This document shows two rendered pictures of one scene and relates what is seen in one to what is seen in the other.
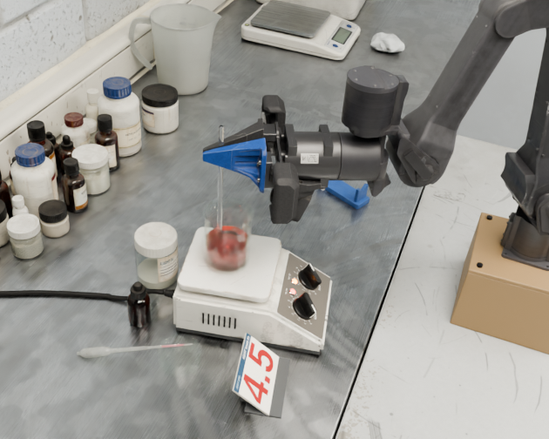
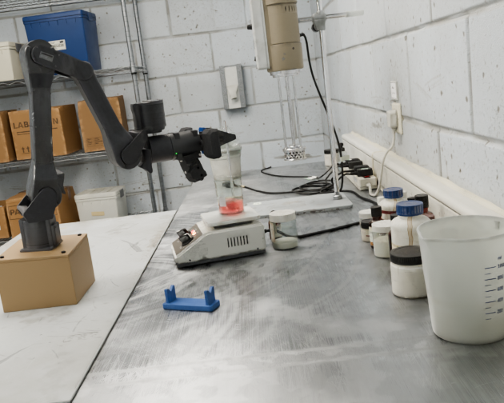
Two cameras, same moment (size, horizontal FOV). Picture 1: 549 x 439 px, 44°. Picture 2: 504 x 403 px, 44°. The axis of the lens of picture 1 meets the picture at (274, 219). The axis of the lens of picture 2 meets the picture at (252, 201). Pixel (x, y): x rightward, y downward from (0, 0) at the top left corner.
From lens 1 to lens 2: 2.04 m
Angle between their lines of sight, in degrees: 128
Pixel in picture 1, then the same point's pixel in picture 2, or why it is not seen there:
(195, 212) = (298, 266)
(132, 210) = (341, 256)
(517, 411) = not seen: hidden behind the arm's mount
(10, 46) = (474, 154)
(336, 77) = not seen: outside the picture
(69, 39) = not seen: outside the picture
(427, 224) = (106, 313)
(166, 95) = (400, 251)
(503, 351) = not seen: hidden behind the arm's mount
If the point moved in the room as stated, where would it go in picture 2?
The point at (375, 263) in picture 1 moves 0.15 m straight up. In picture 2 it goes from (149, 285) to (138, 213)
